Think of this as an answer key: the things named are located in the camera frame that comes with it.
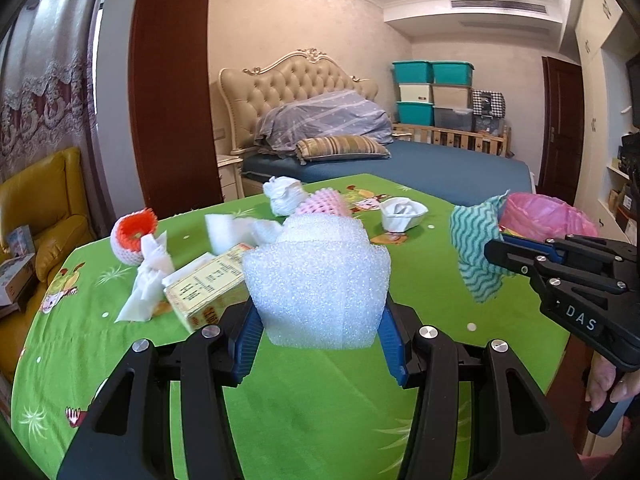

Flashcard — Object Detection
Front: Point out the blue bed mattress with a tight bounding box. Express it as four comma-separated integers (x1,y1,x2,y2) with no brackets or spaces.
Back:
241,139,534,209

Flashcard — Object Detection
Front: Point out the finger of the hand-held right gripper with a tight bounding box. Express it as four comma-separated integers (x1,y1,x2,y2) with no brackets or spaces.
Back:
505,233,640,271
483,238,629,294

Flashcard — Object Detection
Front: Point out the long white tissue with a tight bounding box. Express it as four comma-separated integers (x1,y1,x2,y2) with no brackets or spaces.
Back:
115,231,174,324

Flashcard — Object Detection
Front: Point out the teal wavy striped cloth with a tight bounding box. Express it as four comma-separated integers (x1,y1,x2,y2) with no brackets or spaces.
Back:
449,191,513,304

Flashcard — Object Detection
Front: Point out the grey striped duvet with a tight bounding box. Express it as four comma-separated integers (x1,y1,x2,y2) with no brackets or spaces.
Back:
254,88,394,157

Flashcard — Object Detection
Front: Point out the brown wooden door panel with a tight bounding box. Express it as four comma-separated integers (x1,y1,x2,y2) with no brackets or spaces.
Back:
128,0,222,212

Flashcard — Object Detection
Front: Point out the ceiling air vent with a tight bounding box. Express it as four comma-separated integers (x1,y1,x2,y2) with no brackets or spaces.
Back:
449,0,549,14

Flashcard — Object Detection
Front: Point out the yellow cardboard box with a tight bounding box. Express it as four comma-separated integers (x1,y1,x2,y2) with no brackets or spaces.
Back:
163,242,251,334

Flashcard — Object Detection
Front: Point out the yellow leather sofa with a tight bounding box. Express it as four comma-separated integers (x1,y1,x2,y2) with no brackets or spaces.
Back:
0,147,97,382

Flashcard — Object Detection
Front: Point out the cream nightstand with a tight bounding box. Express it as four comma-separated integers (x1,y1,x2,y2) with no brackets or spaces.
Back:
217,154,246,201

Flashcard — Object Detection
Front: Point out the person's right hand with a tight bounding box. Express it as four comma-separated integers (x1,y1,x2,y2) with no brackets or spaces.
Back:
584,352,640,414

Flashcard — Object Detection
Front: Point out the beige tufted headboard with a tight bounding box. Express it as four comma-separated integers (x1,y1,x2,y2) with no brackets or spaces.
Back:
218,48,380,157

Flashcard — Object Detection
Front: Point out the white foam sheet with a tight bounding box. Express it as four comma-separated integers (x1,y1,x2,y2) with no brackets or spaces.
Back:
241,215,392,351

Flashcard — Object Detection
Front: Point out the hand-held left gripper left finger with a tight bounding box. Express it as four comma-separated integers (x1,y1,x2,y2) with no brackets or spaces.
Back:
56,300,265,480

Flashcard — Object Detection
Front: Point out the crumpled white tissue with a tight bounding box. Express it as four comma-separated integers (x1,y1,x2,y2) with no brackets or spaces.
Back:
234,217,284,249

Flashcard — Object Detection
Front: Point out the teal storage box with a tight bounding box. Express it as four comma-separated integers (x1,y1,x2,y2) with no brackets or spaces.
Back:
397,101,435,126
392,60,434,85
431,61,474,86

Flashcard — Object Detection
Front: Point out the red and white foam net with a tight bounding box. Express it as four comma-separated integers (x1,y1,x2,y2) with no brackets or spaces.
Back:
110,208,160,265

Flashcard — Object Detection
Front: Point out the houndstooth fabric bag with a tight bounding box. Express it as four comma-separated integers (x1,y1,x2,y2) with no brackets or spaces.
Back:
472,89,506,117

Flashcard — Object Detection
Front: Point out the cardboard box on sofa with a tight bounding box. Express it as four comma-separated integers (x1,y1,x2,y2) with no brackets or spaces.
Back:
0,225,37,307

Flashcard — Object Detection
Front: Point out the white built-in wardrobe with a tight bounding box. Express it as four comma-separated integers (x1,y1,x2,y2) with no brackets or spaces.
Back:
569,0,640,247

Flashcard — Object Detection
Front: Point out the brown striped pillow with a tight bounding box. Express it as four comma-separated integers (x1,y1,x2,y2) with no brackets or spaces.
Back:
294,134,391,163

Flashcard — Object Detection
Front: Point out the beige storage box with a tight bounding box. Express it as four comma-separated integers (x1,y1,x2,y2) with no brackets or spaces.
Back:
432,84,473,109

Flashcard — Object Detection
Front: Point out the wooden crib rail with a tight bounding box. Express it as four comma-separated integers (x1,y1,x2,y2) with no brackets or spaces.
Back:
392,122,514,159

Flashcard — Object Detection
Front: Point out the grey clear storage box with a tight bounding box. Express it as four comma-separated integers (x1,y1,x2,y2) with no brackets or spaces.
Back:
433,106,474,132

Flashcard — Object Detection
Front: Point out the white storage box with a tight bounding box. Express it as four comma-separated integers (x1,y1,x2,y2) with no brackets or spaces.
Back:
398,83,434,104

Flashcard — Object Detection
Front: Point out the lace patterned curtain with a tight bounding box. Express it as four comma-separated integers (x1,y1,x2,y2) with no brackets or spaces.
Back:
0,0,112,183

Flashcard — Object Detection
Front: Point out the dark wooden room door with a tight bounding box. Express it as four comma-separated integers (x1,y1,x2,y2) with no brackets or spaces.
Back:
542,55,584,194

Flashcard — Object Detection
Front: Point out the pink lined trash bin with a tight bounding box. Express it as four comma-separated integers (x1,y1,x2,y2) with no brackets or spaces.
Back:
497,191,600,246

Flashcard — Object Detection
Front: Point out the crumpled white plastic bag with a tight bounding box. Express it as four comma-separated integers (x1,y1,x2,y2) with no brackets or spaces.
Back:
263,176,306,219

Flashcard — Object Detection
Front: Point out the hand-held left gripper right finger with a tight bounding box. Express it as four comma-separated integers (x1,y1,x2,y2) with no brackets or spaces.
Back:
378,295,587,480

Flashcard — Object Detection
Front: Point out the pink foam net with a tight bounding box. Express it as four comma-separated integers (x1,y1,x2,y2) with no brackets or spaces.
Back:
292,187,354,222

